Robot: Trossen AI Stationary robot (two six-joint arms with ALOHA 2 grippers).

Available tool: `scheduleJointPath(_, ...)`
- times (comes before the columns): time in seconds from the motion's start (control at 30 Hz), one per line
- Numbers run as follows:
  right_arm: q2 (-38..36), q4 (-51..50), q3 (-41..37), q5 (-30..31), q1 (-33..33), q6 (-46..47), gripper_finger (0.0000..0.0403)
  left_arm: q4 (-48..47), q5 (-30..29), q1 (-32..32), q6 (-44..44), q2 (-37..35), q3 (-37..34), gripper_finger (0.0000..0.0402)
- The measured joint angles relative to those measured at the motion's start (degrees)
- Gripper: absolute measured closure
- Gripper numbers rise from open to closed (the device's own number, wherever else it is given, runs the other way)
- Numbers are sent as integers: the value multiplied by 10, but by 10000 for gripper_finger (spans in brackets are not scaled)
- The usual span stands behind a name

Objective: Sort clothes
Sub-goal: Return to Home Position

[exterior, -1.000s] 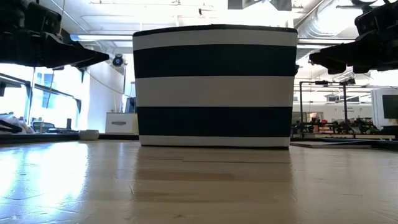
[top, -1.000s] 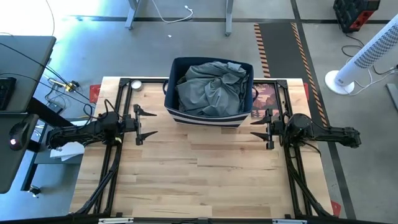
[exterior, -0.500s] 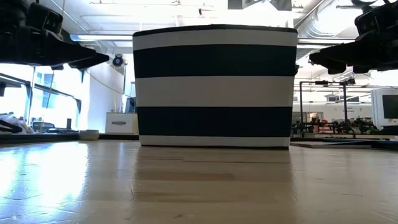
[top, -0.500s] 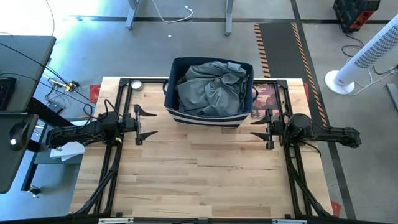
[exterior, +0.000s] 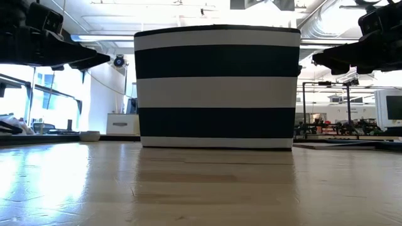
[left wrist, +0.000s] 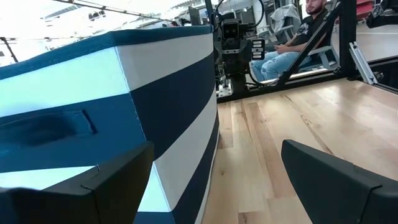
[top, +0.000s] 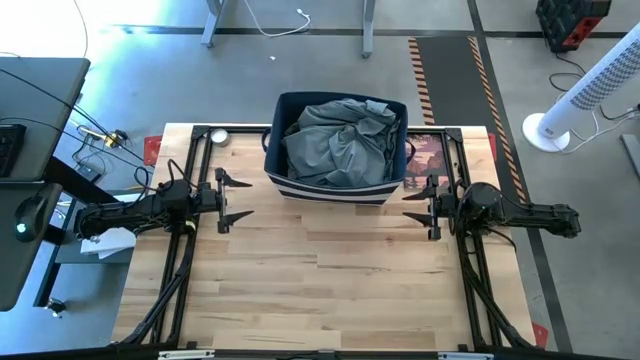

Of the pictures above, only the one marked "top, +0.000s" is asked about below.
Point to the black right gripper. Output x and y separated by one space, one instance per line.
445 207

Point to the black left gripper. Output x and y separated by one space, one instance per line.
222 200

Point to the grey-blue cloth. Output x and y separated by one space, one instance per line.
340 145

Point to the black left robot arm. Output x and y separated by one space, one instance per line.
130 212

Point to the landscape picture mat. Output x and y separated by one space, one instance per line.
425 155

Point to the roll of clear tape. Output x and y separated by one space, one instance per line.
220 137

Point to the navy white striped fabric basket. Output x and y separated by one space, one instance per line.
325 192

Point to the hazard-striped floor mat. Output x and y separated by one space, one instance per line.
450 75

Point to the grey metal table leg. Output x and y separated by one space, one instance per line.
212 22
369 25

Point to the black computer mouse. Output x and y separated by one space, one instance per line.
30 220

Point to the white tower fan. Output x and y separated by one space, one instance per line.
590 85

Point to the black caster wheel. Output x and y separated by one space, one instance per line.
56 307

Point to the grey metal foot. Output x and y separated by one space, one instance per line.
631 155

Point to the grey desk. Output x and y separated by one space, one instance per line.
40 100

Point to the black keyboard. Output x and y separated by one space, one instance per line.
10 150

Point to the black red tool crate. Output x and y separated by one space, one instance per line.
560 20

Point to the red corner bracket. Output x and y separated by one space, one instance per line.
492 146
540 335
152 150

